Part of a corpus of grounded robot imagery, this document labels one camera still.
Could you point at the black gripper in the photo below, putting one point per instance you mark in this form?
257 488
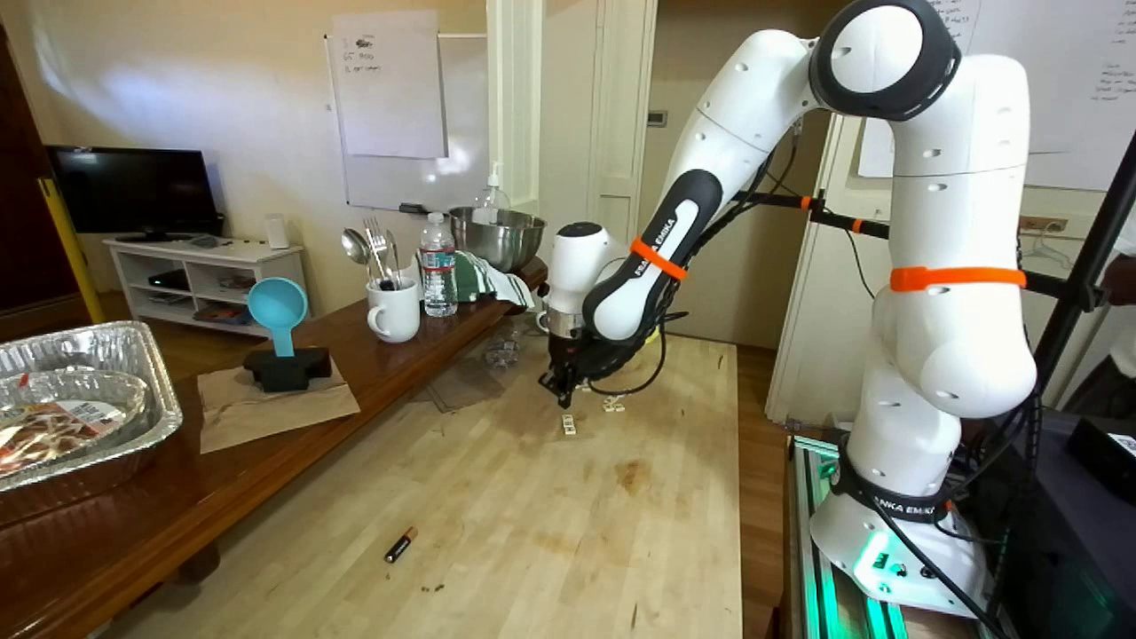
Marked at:
569 358

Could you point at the cream letter tile H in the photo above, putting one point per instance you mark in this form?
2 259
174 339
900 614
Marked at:
569 432

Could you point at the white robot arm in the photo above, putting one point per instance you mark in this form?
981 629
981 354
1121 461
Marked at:
947 180

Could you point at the cream letter tile M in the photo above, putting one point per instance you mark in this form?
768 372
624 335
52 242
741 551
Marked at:
609 410

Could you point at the crushed clear plastic bottle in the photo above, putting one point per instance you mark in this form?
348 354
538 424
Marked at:
503 348

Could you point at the green striped white towel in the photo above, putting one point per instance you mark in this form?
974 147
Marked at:
490 283

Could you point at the steel mixing bowl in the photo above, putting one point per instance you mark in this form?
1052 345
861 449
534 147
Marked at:
503 240

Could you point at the clear water bottle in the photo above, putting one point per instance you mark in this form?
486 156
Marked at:
437 273

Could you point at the white ceramic mug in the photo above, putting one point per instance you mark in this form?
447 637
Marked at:
394 317

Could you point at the clear pump sanitizer bottle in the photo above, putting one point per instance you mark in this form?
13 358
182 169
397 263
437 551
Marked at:
486 204

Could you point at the black marker pen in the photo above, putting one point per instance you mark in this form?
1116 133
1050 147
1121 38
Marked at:
397 547

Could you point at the metal spoon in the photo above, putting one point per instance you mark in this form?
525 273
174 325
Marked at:
380 246

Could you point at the metal ladle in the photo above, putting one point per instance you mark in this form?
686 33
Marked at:
356 246

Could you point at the white tall cabinet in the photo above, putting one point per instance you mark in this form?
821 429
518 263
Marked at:
819 341

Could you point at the white door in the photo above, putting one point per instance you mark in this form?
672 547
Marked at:
592 120

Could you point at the black block base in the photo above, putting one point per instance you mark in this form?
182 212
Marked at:
290 372

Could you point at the brown cardboard sheet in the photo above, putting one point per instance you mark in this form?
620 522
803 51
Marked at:
254 412

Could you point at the black metal bar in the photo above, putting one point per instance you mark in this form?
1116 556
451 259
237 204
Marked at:
837 218

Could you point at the white paper sheet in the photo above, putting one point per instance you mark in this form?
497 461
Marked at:
387 92

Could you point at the white television stand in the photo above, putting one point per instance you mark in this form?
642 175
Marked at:
214 285

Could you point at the aluminium foil tray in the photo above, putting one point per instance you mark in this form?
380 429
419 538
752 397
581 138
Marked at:
142 358

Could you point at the brown wooden table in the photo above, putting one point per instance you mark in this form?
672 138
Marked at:
142 519

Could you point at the black flat television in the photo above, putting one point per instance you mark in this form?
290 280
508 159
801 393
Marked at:
137 190

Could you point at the red white food packet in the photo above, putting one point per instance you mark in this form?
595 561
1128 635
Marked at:
54 429

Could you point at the black computer case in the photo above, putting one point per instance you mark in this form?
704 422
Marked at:
1066 556

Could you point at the black tripod pole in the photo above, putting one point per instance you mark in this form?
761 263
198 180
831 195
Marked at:
1085 259

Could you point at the small wall whiteboard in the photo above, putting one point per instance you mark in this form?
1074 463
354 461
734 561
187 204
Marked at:
467 120

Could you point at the wall switch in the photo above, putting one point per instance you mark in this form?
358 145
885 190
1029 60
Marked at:
654 120

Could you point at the large wall whiteboard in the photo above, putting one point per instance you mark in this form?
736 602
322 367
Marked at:
1085 94

